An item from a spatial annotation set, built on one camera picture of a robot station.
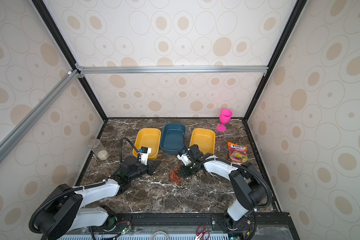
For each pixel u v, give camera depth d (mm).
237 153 970
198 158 687
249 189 449
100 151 954
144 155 746
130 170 659
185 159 814
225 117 1029
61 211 423
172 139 1060
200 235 700
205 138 1064
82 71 916
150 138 1062
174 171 876
